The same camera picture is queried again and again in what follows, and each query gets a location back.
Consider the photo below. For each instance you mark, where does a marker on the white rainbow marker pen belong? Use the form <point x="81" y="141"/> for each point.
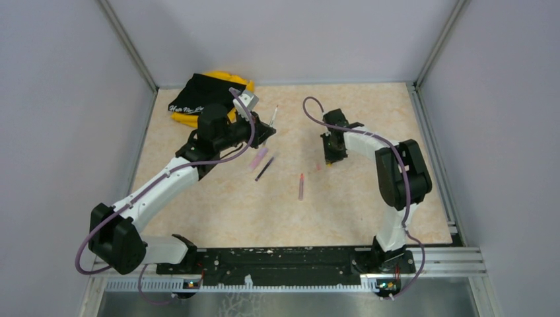
<point x="271" y="123"/>

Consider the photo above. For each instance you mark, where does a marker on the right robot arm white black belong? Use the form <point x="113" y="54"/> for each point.
<point x="402" y="174"/>

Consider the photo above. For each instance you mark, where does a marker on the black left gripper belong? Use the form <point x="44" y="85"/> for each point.
<point x="262" y="131"/>

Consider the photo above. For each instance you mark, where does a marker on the pink highlighter pen body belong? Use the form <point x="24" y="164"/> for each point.
<point x="258" y="158"/>

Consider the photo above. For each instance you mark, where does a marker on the dark purple gel pen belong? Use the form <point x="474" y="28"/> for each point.
<point x="266" y="166"/>

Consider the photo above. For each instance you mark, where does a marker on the mauve pen with red tip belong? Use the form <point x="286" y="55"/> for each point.
<point x="301" y="187"/>

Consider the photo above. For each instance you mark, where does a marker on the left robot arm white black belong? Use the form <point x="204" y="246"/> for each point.
<point x="115" y="230"/>

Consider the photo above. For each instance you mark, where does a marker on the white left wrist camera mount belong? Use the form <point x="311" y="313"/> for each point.
<point x="244" y="102"/>

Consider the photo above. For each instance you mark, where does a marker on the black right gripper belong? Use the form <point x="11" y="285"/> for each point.
<point x="330" y="157"/>

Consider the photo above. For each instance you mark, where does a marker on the yellow folded cloth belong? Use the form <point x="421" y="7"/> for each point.
<point x="191" y="120"/>

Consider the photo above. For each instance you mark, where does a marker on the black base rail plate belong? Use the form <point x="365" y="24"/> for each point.
<point x="323" y="266"/>

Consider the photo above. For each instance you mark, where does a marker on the black folded cloth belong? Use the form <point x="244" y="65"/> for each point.
<point x="203" y="90"/>

